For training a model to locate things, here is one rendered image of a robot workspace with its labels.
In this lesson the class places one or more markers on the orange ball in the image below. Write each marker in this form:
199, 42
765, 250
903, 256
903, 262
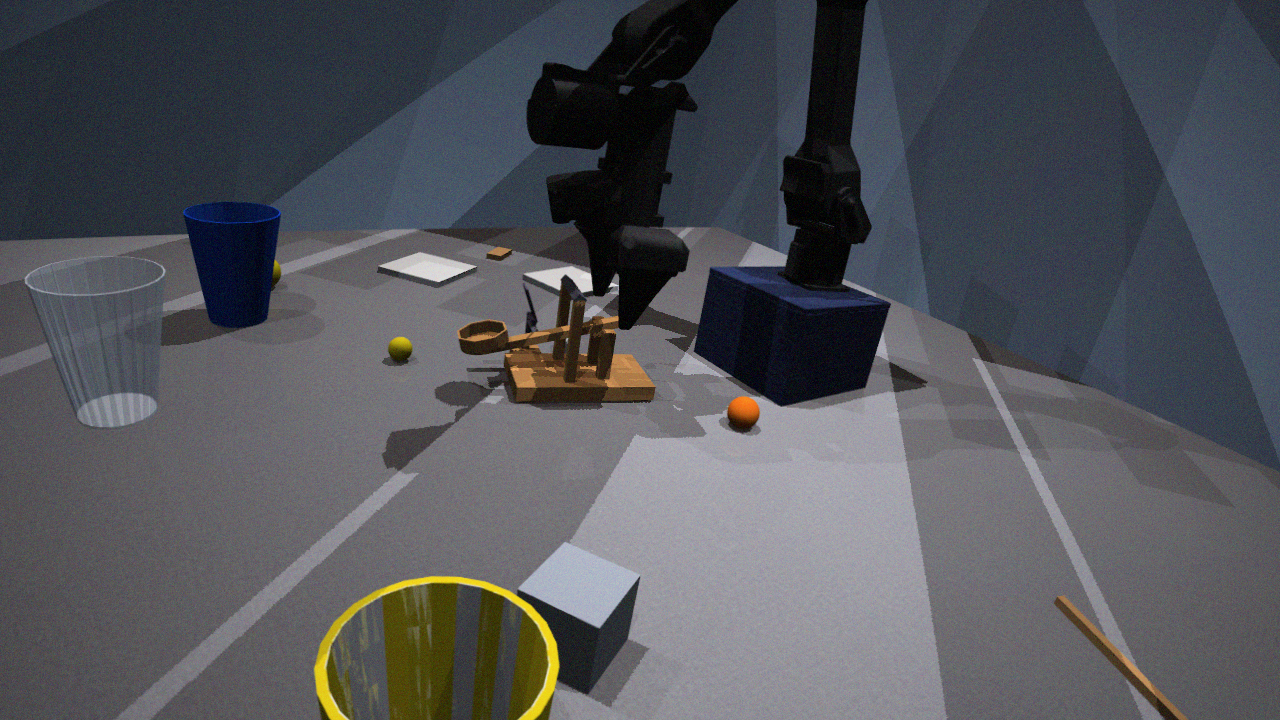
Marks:
743, 412

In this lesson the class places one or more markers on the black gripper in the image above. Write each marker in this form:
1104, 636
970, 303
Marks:
644, 258

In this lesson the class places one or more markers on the white flat square slab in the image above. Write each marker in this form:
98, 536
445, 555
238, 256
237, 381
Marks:
428, 269
550, 280

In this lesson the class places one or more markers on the orange wooden catapult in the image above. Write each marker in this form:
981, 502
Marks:
598, 375

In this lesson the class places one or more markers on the dark blue cup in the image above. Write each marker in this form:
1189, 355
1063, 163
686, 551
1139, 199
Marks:
234, 248

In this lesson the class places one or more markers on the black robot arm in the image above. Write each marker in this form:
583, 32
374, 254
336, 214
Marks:
662, 40

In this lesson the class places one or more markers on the tan wooden bar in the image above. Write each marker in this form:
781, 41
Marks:
1133, 675

